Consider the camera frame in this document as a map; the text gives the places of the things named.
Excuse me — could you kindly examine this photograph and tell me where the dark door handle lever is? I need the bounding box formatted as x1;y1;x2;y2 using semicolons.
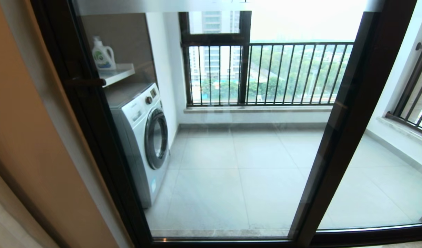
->
64;78;107;87

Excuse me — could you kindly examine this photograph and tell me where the black framed sliding glass door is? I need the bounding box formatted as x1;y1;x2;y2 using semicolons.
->
30;0;422;248

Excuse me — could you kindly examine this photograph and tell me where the long dark metal balcony railing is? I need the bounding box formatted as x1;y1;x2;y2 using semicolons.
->
187;41;355;106

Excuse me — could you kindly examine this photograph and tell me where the white front-loading washing machine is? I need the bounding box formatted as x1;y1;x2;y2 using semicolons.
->
104;82;171;209

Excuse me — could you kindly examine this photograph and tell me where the long grey stone window sill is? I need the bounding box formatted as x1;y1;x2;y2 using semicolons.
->
183;105;334;114

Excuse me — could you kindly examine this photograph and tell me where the white wall shelf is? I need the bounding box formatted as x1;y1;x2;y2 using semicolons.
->
97;63;135;87

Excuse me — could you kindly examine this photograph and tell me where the dark window frame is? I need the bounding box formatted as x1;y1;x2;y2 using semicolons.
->
178;11;252;106

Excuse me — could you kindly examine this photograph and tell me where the short dark metal window railing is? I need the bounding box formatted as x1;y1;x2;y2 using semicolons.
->
385;28;422;138

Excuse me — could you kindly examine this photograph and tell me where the white laundry detergent bottle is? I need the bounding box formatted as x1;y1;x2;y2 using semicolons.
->
91;36;117;71

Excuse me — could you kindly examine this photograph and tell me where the short grey stone window sill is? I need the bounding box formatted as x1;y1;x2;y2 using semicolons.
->
376;116;422;149

